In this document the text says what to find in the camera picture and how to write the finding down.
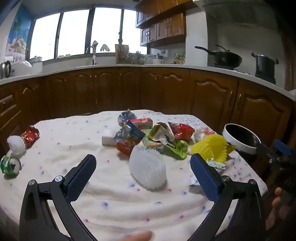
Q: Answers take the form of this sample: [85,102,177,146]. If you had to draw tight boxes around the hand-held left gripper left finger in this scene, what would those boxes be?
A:
[19,154,99,241]

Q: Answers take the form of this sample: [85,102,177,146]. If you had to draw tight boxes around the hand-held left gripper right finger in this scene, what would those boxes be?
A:
[186,153,264,241]

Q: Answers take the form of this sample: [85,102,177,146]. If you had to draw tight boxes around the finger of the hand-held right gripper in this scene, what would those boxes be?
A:
[256,142,281,164]
[273,140,293,157]

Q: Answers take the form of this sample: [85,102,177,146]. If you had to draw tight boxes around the white bowl with dark inside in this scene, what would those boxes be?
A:
[222,123,262,154]

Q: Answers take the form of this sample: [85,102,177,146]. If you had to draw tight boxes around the large white foam fruit net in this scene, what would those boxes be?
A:
[129,145,167,192]

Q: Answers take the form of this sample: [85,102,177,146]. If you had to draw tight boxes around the green drink carton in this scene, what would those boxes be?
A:
[141,136,163,151]

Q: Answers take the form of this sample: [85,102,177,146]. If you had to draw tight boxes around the person's right hand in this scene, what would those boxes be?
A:
[265,187,292,231]

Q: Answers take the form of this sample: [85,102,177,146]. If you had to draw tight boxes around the person's left hand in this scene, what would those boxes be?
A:
[119,231,153,241]

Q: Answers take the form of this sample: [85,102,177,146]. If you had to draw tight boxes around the crumpled white paper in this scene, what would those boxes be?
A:
[207,159,226,171]

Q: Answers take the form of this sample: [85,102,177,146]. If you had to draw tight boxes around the yellow foam fruit net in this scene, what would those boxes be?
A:
[191,134,237,163]

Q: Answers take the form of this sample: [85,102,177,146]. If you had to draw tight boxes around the white dotted tablecloth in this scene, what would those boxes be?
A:
[0,109,268,241]

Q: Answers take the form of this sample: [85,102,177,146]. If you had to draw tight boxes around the bright green snack packet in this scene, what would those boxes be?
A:
[162,138,189,159]

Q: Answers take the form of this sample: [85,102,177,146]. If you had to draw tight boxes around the white sponge block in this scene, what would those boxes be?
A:
[102,128,121,147]

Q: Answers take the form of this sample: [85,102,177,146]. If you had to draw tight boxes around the white plastic wrapper red print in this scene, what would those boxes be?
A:
[192,127,216,144]

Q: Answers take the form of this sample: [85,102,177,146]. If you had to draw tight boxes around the orange snack wrapper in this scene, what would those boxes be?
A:
[117,139,137,156]

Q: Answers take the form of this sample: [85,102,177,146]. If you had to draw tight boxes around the red crumpled snack bag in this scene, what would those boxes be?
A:
[168,122,195,142]

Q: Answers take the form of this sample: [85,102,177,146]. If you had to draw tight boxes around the blue snack packet silver inside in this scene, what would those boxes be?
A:
[113,123,145,145]

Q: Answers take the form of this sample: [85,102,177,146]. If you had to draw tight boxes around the red foil wrapper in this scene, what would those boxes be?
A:
[21,125,40,147]

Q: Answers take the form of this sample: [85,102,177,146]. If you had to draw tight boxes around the yellow green torn packet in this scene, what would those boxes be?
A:
[148,122,176,144]

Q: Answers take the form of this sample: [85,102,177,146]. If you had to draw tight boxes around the small white foam fruit net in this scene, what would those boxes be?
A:
[7,135,26,155]

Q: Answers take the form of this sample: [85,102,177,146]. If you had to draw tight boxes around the crushed green drink can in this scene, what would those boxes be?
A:
[0,155,22,178]

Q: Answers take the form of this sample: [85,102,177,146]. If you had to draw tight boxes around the crumpled blue wrapper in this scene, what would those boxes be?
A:
[118,109,137,127]

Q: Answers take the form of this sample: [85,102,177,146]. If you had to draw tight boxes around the red and white carton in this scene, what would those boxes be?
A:
[127,118,153,130]

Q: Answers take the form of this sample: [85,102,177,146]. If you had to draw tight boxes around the black stock pot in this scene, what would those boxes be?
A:
[251,52,279,80]

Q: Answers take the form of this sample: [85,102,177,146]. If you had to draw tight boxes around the brown wooden lower cabinets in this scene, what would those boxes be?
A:
[0,65,294,163]

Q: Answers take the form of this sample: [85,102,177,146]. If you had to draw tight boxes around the brown wooden cabinets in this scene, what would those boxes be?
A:
[135,0,188,48]
[0,65,294,163]

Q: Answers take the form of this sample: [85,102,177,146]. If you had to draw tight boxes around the black wok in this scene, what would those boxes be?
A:
[195,44,243,67]

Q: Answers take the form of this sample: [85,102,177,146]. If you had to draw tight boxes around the grey lidded pot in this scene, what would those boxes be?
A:
[30,56,43,73]

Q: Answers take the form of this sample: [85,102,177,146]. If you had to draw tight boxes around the sink faucet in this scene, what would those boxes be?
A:
[85,46,97,66]

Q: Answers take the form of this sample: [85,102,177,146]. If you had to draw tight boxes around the white rice cooker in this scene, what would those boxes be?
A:
[10,60,33,77]

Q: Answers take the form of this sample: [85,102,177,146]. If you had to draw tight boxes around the wooden cutting board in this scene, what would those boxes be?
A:
[115,38,130,64]

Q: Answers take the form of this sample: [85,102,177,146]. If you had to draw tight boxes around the steel kettle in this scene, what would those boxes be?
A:
[0,61,12,79]

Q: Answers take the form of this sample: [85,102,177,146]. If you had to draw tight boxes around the range hood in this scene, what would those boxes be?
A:
[203,0,285,30]

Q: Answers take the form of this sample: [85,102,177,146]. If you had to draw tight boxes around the kitchen window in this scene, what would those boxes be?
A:
[29,7,148,62]

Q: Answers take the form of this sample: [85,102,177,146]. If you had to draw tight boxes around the brown wooden upper cabinets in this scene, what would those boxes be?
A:
[135,0,188,48]

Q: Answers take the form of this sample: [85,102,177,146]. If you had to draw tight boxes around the wall poster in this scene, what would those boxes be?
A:
[5,5,33,56]

